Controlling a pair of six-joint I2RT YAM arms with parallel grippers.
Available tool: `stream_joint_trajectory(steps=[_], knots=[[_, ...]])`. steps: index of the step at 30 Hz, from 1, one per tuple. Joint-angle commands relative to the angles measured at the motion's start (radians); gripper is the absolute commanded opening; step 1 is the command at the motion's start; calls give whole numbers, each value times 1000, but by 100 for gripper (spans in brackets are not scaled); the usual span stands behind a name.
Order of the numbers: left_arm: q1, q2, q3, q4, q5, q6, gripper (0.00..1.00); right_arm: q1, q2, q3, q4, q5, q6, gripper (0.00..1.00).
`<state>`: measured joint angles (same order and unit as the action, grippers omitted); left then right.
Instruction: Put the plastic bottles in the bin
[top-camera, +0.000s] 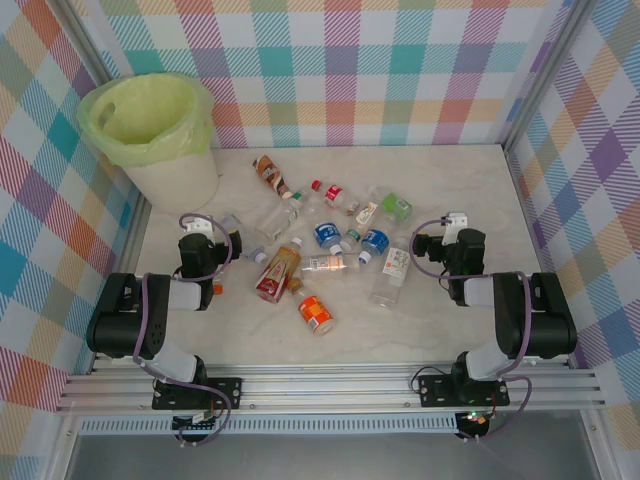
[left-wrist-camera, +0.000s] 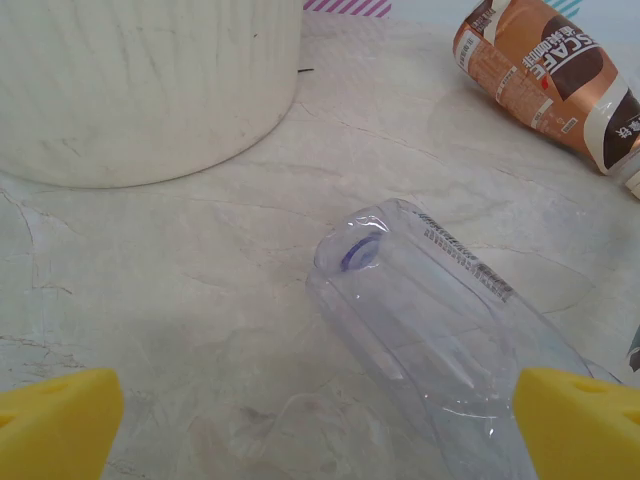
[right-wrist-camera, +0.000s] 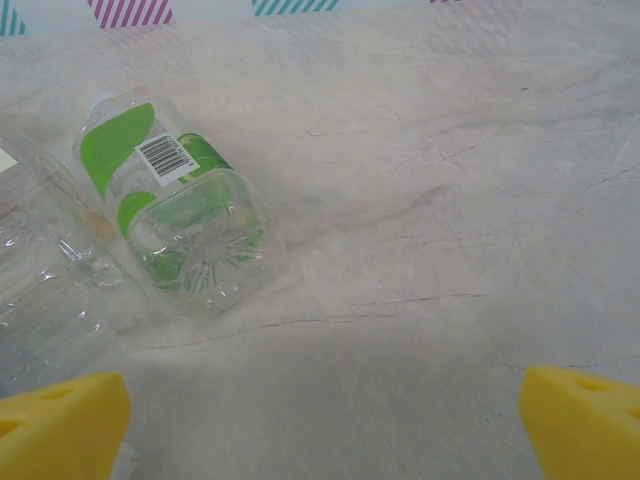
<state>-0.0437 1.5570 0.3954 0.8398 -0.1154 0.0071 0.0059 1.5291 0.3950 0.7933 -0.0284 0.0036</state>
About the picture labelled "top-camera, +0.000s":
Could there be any clear bottle with lilac cap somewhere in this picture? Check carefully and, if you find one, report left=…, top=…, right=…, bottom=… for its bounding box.
left=219, top=214, right=267, bottom=264

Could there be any tall clear white-label bottle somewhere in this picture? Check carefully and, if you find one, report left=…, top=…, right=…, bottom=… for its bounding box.
left=368, top=234, right=412, bottom=307

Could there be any red and gold label bottle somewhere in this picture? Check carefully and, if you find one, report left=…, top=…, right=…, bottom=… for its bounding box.
left=255, top=237, right=304, bottom=304

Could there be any clear bottle with green cap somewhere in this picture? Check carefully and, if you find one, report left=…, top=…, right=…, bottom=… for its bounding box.
left=255, top=191, right=305, bottom=246

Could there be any green label plastic bottle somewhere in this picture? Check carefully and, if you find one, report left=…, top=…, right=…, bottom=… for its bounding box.
left=367, top=184, right=415, bottom=225

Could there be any blue label plastic bottle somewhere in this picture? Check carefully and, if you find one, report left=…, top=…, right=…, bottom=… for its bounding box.
left=312, top=219, right=344, bottom=251
left=358, top=228, right=391, bottom=265

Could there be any brown label plastic bottle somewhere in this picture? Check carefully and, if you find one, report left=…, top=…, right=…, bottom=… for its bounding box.
left=251, top=154, right=296, bottom=200

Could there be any cream label plastic bottle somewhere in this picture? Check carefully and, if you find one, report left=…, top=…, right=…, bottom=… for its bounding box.
left=349, top=199, right=381, bottom=226

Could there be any clear plastic bottle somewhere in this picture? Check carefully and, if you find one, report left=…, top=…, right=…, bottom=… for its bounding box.
left=301, top=192, right=329, bottom=224

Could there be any orange label plastic bottle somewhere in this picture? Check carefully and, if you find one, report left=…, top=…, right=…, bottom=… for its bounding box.
left=285, top=277, right=335, bottom=337

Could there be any clear bottle with pink label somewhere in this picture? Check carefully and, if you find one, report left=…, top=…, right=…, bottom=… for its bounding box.
left=299, top=252, right=362, bottom=276

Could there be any red cap cola bottle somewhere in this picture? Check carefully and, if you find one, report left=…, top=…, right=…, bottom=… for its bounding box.
left=310, top=179, right=360, bottom=217

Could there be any white plastic waste bin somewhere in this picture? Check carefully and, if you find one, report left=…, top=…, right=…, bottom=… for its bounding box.
left=117, top=144, right=221, bottom=220

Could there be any light green bin liner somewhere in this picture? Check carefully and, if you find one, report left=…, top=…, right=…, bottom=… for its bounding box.
left=77, top=73, right=215, bottom=169

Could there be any grey metal panel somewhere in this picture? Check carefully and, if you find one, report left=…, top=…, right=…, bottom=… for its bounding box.
left=64, top=433, right=601, bottom=480

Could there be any aluminium side rail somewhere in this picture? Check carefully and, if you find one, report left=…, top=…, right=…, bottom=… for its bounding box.
left=89, top=197, right=151, bottom=374

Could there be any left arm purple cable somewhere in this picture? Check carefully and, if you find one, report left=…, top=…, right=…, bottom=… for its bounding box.
left=130, top=213, right=244, bottom=447

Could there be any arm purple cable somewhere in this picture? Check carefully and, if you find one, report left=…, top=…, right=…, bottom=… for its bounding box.
left=130, top=213, right=244, bottom=447
left=409, top=217, right=534, bottom=444

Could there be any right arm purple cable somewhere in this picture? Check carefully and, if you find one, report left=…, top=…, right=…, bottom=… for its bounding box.
left=409, top=217, right=534, bottom=444

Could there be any left black mount plate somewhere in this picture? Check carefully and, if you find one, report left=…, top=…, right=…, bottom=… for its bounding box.
left=152, top=375, right=245, bottom=412

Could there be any black mount plate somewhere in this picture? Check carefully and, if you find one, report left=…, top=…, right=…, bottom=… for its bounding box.
left=417, top=373, right=511, bottom=409
left=152, top=375, right=245, bottom=412

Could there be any right black mount plate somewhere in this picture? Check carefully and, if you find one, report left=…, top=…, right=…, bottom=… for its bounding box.
left=417, top=373, right=511, bottom=409

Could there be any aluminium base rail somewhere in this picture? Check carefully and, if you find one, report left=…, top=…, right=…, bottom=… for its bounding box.
left=54, top=357, right=609, bottom=415

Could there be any aluminium corner post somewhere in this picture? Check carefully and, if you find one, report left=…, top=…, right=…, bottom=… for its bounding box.
left=58, top=0, right=126, bottom=89
left=499, top=0, right=599, bottom=154

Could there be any white slotted cable duct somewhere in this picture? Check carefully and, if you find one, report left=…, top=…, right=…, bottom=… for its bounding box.
left=78, top=417, right=461, bottom=437

